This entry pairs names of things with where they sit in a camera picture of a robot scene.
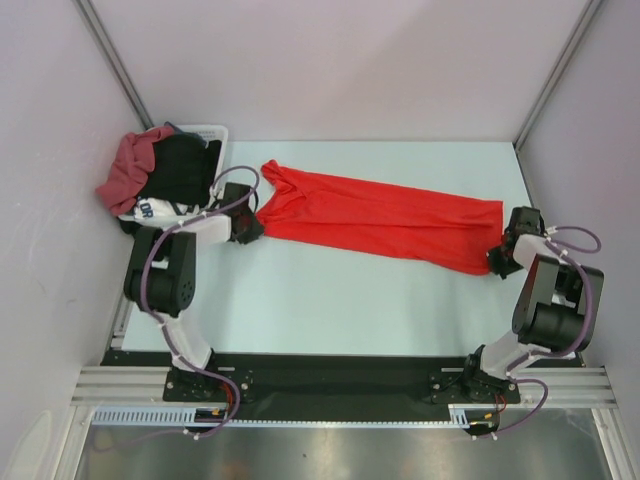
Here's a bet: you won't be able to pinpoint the red tank top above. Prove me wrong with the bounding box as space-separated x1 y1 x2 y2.
257 160 504 276

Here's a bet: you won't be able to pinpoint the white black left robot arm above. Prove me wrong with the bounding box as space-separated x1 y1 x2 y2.
124 182 264 400

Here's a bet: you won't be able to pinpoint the right aluminium corner post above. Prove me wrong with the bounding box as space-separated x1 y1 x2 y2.
512 0 607 153

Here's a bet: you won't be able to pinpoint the white slotted cable duct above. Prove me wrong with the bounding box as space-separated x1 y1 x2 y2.
92 406 495 430

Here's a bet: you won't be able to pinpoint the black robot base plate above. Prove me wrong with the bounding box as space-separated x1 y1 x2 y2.
99 349 521 424

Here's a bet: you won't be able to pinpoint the white plastic laundry basket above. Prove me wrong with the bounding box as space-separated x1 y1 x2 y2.
118 123 230 230

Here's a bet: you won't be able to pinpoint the left aluminium corner post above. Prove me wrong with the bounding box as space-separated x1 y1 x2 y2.
72 0 154 129

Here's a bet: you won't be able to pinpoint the black garment in basket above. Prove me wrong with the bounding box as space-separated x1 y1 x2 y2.
119 134 224 240

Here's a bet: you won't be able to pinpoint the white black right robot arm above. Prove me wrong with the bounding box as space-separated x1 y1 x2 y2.
461 207 605 401

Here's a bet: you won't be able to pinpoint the white garment blue letters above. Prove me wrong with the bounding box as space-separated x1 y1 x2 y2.
132 197 200 221

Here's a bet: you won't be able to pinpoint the pink garment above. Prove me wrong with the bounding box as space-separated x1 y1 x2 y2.
95 126 174 217

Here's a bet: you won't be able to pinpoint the aluminium corner post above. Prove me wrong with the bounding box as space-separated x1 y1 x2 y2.
512 0 607 153
72 0 154 129

